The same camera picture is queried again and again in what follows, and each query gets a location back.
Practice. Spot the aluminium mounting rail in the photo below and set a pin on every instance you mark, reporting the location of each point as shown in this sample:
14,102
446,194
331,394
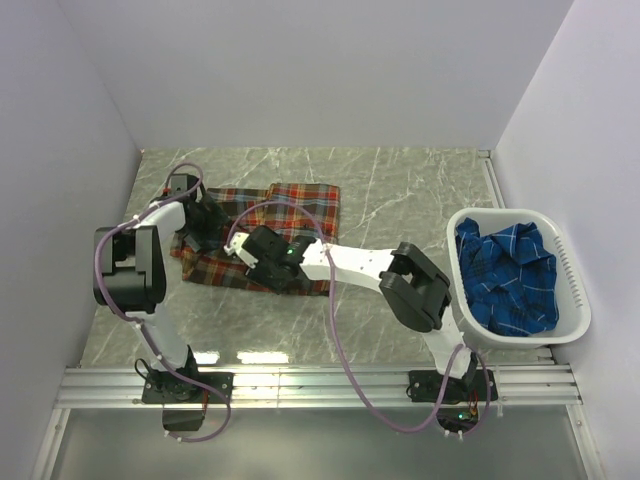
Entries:
280,387

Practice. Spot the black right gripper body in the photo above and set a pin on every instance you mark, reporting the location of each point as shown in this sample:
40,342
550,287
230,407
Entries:
265,275

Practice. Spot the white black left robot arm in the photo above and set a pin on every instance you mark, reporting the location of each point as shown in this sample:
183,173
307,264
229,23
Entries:
130,277

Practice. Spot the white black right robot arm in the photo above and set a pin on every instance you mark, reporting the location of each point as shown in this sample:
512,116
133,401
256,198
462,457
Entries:
415,289

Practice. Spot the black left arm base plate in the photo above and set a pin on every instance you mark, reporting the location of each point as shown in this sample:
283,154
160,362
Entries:
162,388

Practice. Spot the white plastic laundry basket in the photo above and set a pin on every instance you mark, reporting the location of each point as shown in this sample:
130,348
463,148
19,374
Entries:
573,307

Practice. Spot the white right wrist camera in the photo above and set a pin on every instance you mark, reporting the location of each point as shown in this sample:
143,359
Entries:
235,248

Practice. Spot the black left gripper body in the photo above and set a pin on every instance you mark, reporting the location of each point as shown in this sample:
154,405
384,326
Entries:
207,223

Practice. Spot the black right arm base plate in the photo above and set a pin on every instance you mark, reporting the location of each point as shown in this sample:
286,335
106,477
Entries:
424,387

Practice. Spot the blue plaid shirt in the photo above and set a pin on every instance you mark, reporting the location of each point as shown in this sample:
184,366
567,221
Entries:
509,278

